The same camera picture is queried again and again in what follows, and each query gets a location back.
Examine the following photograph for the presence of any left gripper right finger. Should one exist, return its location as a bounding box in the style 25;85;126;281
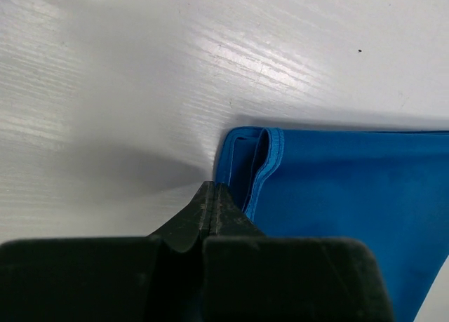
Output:
203;185;394;321

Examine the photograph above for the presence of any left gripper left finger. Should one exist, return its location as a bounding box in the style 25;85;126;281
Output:
1;182;215;321

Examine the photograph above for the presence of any blue cloth napkin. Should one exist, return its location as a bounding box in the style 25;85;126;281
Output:
215;126;448;321

